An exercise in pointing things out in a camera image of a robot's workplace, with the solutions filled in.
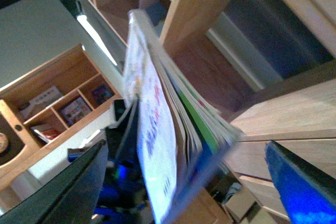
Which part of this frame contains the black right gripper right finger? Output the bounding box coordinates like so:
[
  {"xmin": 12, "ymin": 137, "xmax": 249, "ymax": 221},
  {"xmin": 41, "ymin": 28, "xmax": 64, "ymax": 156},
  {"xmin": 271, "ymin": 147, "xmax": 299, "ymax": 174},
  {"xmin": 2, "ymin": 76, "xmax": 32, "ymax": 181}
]
[{"xmin": 265, "ymin": 141, "xmax": 335, "ymax": 223}]

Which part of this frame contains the colourful picture book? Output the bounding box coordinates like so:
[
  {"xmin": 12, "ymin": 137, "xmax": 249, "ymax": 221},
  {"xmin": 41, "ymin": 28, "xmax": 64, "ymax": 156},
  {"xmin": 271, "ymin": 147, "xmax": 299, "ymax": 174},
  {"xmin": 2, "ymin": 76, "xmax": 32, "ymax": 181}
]
[{"xmin": 59, "ymin": 97, "xmax": 92, "ymax": 126}]

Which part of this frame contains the white illustrated book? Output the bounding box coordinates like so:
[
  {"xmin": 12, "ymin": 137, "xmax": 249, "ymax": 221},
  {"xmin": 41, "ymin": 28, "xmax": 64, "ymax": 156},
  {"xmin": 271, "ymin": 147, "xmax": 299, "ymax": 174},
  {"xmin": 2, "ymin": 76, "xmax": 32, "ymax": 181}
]
[{"xmin": 123, "ymin": 9, "xmax": 243, "ymax": 223}]

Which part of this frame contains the blue picture book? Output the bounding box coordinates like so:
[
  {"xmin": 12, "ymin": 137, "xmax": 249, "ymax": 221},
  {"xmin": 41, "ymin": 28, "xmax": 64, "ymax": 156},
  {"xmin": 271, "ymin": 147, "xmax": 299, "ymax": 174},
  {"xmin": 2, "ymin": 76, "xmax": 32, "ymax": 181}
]
[{"xmin": 92, "ymin": 85, "xmax": 114, "ymax": 105}]

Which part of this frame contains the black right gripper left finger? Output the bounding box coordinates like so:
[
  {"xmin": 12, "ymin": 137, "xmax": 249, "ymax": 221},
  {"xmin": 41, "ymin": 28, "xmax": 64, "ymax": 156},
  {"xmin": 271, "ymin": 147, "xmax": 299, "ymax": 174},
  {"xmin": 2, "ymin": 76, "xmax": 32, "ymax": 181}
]
[{"xmin": 1, "ymin": 140, "xmax": 108, "ymax": 223}]

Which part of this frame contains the background wooden cubby shelf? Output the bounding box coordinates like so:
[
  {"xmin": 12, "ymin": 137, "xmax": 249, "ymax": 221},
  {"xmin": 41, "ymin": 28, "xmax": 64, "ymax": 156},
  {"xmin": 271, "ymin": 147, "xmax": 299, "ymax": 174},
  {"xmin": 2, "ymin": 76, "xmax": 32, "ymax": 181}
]
[{"xmin": 1, "ymin": 44, "xmax": 121, "ymax": 190}]

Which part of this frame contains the left wooden shelf unit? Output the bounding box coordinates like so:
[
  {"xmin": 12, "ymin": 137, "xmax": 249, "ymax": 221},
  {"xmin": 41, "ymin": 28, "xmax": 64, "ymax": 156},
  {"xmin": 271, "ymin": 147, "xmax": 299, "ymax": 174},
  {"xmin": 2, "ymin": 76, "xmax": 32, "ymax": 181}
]
[{"xmin": 62, "ymin": 0, "xmax": 336, "ymax": 224}]

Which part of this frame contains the red white book lying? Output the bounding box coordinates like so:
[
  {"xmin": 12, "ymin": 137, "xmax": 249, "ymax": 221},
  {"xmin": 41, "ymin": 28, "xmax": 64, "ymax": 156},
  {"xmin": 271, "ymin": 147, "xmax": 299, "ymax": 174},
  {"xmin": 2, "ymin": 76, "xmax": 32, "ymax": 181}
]
[{"xmin": 31, "ymin": 124, "xmax": 61, "ymax": 143}]

